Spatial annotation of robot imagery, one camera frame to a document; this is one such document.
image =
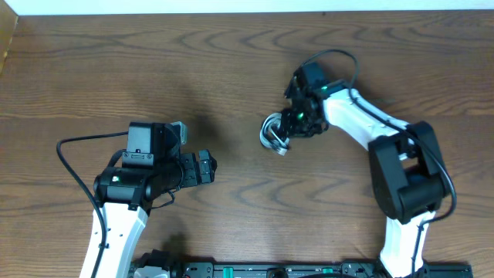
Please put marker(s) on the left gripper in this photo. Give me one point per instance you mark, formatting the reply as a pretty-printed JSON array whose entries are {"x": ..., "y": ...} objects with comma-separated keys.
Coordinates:
[{"x": 191, "y": 170}]

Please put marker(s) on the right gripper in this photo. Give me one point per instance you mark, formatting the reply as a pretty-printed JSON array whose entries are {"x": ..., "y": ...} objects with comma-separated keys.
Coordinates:
[{"x": 292, "y": 126}]

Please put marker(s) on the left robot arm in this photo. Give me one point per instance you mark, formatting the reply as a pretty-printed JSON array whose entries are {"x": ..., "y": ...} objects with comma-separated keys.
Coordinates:
[{"x": 151, "y": 165}]

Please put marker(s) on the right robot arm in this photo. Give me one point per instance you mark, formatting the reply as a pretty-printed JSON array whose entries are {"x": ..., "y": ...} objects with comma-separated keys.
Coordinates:
[{"x": 410, "y": 182}]

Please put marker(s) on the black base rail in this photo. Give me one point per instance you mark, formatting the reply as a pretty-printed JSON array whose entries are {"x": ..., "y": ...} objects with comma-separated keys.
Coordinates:
[{"x": 214, "y": 270}]

